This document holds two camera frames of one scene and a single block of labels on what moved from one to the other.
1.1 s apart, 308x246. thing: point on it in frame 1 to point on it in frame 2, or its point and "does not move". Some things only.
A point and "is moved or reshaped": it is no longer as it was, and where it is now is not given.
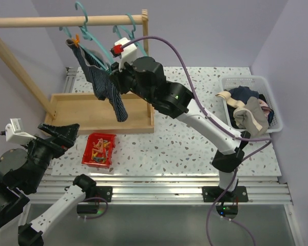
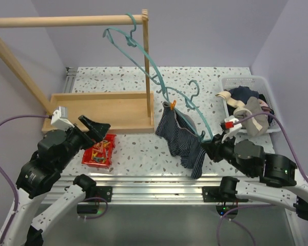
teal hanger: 131,34 is moved or reshaped
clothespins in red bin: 99,151 does not move
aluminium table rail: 269,190 does not move
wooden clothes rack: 77,113 does not move
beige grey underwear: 252,117 does not move
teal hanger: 87,35 is moved or reshaped
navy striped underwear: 100,78 to 182,136
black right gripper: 116,76 to 212,148
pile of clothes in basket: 247,109 does not move
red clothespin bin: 98,150 does not move
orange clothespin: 76,41 is moved or reshaped
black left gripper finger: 67,133 to 99,129
